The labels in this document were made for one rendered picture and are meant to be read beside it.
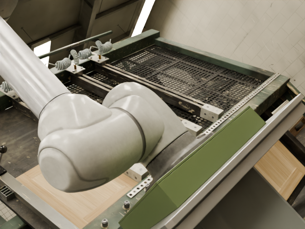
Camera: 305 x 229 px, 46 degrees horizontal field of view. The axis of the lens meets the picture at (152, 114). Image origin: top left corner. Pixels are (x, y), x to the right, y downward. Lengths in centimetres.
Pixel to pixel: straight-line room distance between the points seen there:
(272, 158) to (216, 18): 554
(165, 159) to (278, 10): 626
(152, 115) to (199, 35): 739
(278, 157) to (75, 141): 202
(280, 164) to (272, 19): 482
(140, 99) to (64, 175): 29
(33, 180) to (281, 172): 158
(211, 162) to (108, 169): 22
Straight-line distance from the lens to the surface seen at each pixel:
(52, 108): 83
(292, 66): 731
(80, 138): 76
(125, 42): 306
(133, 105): 90
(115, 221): 155
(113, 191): 172
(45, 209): 165
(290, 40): 712
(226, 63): 293
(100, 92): 244
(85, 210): 165
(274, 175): 251
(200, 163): 79
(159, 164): 91
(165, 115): 93
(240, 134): 87
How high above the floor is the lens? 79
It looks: 10 degrees up
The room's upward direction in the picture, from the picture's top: 42 degrees counter-clockwise
